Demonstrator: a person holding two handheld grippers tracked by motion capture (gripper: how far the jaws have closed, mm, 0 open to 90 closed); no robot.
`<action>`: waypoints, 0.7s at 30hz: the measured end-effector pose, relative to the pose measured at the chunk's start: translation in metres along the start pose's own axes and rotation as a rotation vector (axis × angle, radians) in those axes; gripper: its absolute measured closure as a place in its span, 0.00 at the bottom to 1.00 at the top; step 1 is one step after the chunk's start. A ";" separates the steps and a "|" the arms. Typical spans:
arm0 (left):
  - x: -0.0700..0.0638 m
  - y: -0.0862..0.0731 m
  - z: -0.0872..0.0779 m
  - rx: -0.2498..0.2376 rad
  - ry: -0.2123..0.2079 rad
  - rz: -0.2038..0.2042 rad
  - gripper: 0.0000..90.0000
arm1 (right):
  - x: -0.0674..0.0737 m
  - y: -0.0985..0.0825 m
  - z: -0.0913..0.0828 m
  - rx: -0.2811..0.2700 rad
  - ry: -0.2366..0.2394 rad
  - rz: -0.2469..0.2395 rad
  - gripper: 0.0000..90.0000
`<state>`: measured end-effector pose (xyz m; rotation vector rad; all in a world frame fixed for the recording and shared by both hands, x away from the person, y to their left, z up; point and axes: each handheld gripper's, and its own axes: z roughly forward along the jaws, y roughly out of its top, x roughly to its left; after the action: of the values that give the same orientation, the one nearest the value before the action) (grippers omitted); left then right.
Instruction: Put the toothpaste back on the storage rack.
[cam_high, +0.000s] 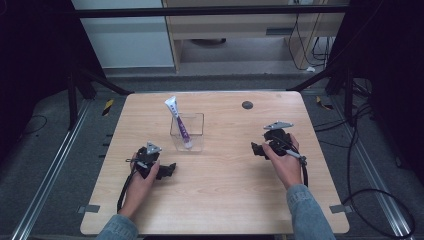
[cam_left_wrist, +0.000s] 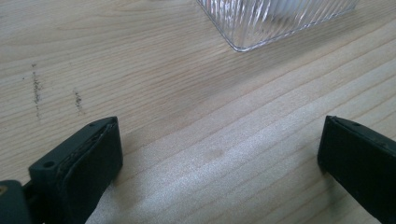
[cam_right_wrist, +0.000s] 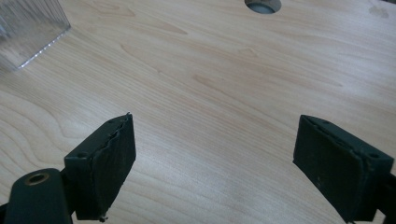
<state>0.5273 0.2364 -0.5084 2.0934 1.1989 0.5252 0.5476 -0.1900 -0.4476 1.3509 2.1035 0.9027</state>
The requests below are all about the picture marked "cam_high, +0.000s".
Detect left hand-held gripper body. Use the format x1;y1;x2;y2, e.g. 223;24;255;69
124;140;163;180

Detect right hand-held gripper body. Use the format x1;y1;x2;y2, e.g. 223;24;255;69
262;120;295;158

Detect clear plastic box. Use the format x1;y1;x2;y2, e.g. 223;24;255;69
169;112;205;154

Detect white and purple toothpaste tube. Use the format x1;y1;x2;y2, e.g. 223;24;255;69
164;95;194;150

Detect person's right hand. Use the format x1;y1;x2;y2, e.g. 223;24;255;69
261;132;304;191

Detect person's left hand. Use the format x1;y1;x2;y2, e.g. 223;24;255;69
117;151;161;222

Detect yellow and black tape strip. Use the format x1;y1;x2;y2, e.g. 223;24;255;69
101;98;115;117
315;95;335;111

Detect black metal stand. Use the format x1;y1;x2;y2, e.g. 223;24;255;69
286;63;371;128
66;63;134;132

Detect white cabinet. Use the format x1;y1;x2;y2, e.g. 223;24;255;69
70;0;176;70

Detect light wooden desk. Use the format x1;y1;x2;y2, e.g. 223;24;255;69
161;0;352;73

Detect black curtain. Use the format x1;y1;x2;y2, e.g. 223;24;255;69
0;0;107;164
328;0;424;188

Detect right hand-held gripper black cable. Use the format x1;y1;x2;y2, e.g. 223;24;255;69
276;134;310;188

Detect hand-held gripper black cable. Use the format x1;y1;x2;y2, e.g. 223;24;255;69
276;134;310;188
115;158;145;214

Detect left hand-held gripper black cable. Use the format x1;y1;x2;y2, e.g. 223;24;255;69
115;158;145;214

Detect long black floor cable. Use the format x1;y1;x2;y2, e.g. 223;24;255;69
313;99;417;240

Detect grey metal table bracket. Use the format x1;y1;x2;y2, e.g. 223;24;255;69
76;204;101;215
328;203;354;215

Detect black cables under desk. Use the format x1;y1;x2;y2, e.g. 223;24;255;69
287;0;336;72

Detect aluminium floor rail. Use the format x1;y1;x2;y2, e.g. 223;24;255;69
329;95;415;240
9;99;94;240

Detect thin black floor cable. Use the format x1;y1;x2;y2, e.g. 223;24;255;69
22;114;49;136

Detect black horizontal frame bar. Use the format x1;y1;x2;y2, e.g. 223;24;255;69
73;5;350;19

